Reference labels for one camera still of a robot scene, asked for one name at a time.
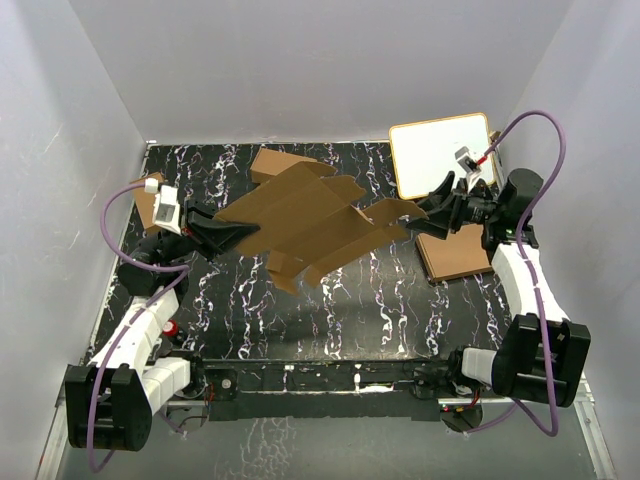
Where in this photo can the small cardboard box left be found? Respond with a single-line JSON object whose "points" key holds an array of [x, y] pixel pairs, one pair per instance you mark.
{"points": [[144, 203]]}

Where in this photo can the flat cardboard stack right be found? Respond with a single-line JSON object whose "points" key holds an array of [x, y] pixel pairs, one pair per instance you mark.
{"points": [[461, 254]]}

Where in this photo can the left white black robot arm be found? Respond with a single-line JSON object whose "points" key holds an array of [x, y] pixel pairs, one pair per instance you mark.
{"points": [[110, 401]]}

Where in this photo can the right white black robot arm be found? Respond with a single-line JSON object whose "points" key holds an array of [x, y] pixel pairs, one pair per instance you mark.
{"points": [[543, 353]]}

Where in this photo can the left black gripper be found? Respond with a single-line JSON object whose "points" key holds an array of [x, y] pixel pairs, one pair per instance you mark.
{"points": [[208, 235]]}

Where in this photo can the black base bar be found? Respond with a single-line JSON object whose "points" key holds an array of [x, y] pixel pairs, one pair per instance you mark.
{"points": [[317, 389]]}

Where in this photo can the yellow framed whiteboard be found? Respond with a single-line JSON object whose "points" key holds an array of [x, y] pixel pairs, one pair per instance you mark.
{"points": [[424, 152]]}

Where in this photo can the folded cardboard box back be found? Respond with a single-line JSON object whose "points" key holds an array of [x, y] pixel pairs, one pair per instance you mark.
{"points": [[269, 163]]}

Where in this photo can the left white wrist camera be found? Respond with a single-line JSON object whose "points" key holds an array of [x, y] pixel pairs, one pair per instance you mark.
{"points": [[166, 210]]}

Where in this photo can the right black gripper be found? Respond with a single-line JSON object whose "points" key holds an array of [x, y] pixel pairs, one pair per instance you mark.
{"points": [[438, 207]]}

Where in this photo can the red emergency stop button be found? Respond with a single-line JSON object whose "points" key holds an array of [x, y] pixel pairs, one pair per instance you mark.
{"points": [[171, 329]]}

